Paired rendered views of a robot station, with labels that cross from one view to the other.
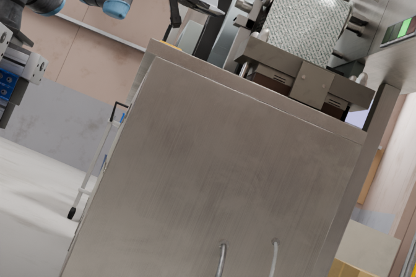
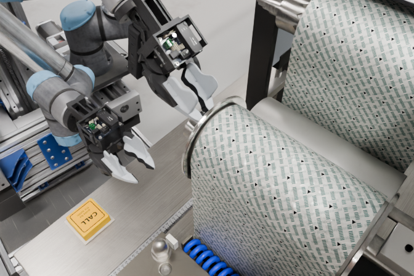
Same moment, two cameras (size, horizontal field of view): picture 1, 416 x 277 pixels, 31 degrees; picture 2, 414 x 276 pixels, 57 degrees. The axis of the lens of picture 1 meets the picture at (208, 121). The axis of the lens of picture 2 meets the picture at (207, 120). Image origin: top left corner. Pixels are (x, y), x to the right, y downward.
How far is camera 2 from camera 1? 2.38 m
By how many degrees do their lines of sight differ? 68
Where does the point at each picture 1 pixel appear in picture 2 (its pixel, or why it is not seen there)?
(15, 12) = (85, 63)
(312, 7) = (257, 223)
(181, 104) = not seen: outside the picture
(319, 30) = (279, 263)
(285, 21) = (220, 221)
